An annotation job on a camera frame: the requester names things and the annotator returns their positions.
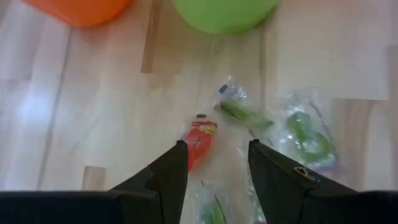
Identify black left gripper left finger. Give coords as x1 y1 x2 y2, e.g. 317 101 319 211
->
108 139 190 224

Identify green ring candy clear wrapper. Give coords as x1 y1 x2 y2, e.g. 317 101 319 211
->
273 90 341 175

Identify green stick candy clear wrapper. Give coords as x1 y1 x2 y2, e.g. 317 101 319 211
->
213 76 275 133

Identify orange plastic bucket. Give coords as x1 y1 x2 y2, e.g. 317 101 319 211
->
20 0 133 28

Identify red candy pack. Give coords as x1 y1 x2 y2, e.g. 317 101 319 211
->
181 113 218 173

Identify green plastic bucket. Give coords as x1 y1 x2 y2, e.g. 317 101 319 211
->
170 0 279 35

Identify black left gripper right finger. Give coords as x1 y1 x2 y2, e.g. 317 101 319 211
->
248 139 359 224

